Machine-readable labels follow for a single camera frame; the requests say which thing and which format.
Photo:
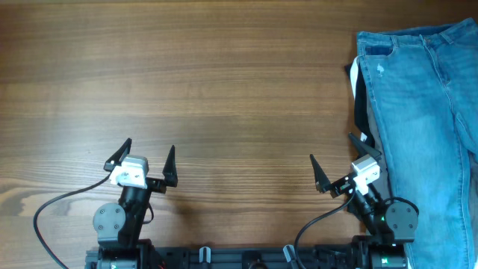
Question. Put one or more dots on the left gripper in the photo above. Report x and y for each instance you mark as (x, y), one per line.
(159, 186)

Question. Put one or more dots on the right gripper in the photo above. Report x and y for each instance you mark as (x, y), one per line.
(323, 183)

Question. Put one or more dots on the light blue denim jeans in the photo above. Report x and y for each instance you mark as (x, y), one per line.
(422, 87)

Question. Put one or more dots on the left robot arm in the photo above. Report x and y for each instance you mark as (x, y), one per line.
(118, 224)

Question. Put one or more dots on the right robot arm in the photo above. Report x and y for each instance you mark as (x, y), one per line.
(390, 222)

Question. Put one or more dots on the grey shorts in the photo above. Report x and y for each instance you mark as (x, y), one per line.
(382, 184)

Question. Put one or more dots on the black garment in pile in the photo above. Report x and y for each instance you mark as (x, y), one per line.
(360, 108)

